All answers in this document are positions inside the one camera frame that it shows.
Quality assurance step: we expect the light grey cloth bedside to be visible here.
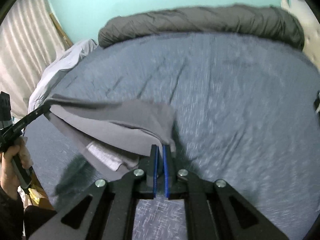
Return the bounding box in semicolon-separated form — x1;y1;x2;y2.
28;39;98;113

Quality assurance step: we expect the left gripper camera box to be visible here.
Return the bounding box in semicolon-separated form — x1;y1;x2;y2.
0;92;12;129

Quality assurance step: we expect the beige striped curtain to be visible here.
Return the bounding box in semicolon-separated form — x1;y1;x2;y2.
1;0;65;118

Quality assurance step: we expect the wooden stick by wall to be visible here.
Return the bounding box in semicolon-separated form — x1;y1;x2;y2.
49;12;73;49

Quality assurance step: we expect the dark grey rolled duvet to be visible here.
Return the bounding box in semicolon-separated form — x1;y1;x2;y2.
98;4;305;50

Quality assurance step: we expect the person's left hand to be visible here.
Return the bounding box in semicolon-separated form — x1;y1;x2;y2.
1;137;33;200

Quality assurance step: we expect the cream tufted headboard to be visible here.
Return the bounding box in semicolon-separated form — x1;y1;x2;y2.
281;0;319;69

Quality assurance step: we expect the person's left forearm sleeve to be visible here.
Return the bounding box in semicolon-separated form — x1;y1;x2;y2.
1;188;57;239

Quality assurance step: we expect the blue patterned bed sheet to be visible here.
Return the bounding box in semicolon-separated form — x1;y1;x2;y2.
25;33;319;239

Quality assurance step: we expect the stack of folded clothes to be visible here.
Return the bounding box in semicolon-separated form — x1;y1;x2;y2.
313;91;320;114

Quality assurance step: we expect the grey garment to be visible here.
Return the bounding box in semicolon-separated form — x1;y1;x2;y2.
44;94;176;180

